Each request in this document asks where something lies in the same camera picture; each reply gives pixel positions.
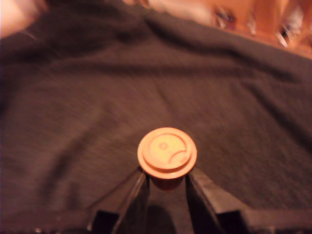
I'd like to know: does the wooden chair with curved backrest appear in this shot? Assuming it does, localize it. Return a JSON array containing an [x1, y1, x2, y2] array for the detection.
[[207, 0, 312, 58]]

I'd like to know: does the dark grey blanket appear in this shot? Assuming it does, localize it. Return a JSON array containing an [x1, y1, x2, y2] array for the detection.
[[0, 0, 312, 234]]

